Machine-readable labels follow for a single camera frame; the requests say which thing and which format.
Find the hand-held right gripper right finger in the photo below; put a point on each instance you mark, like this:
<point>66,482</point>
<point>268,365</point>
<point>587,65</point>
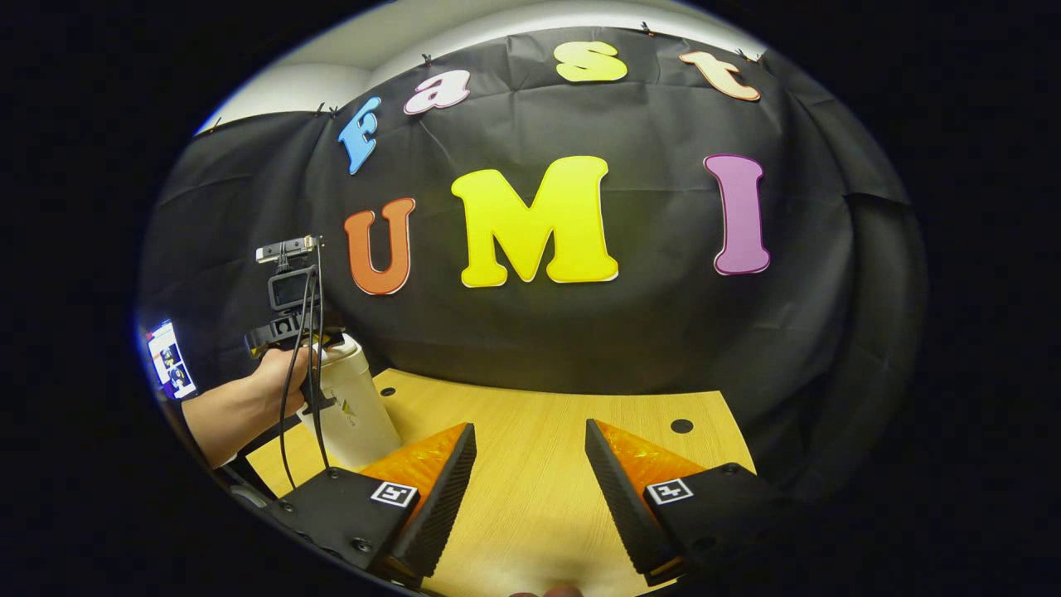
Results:
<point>630,514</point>

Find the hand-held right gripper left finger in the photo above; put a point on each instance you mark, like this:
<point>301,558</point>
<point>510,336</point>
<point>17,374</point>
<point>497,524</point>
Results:
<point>439,514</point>

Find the white garbage bin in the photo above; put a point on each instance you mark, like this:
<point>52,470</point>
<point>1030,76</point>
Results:
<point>356,414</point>

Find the wooden desktop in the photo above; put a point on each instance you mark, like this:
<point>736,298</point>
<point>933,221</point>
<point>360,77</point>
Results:
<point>530,448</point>

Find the computer monitor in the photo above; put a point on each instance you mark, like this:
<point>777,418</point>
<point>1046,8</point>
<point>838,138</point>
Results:
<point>170,361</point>

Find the black backdrop cloth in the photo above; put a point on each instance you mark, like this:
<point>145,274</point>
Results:
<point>663,323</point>

